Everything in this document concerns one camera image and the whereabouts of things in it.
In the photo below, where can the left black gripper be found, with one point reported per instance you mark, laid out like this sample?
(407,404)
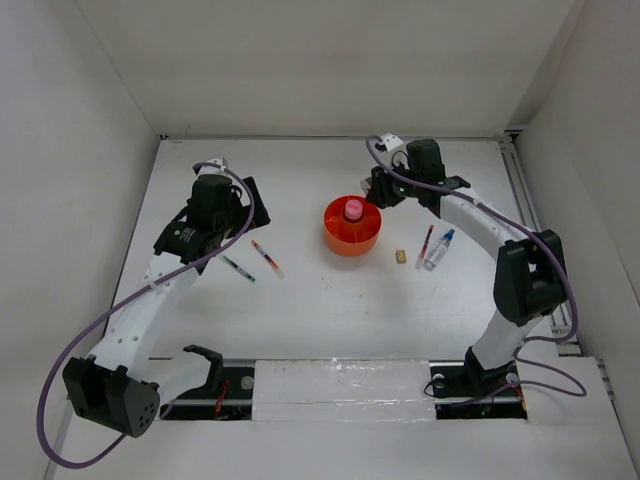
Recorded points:
(243,213)

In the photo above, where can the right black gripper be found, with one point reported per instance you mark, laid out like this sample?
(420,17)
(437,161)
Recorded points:
(379,195)

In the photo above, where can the pink capped glue bottle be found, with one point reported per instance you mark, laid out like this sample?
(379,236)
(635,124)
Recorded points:
(353,210)

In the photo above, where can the pink white eraser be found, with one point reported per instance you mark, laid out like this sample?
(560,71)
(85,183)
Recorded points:
(365,186)

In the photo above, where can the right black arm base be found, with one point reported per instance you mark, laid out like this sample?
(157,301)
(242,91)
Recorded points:
(465,391)

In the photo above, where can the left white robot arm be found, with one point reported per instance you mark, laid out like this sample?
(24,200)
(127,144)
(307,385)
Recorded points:
(113,386)

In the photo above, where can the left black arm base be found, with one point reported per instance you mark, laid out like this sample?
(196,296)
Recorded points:
(225,395)

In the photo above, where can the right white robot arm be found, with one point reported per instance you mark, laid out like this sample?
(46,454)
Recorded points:
(530,273)

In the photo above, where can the green pen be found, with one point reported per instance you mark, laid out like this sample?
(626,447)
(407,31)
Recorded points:
(238,269)

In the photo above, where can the orange capped red pen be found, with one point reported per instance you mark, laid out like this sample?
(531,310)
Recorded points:
(271,262)

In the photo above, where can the red pen by bottle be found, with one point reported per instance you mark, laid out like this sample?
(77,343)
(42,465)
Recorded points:
(421,256)

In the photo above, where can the orange round divided container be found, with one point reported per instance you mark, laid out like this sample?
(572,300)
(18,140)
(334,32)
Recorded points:
(351,239)

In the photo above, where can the small tan eraser block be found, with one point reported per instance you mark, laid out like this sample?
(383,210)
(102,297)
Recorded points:
(400,256)

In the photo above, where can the clear blue spray bottle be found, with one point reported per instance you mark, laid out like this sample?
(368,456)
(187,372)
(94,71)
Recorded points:
(435,255)

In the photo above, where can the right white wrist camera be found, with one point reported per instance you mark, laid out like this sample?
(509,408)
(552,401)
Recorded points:
(388,143)

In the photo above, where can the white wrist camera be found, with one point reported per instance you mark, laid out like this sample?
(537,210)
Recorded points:
(214,166)
(388,143)

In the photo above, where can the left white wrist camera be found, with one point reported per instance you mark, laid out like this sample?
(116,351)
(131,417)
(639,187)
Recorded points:
(214,166)

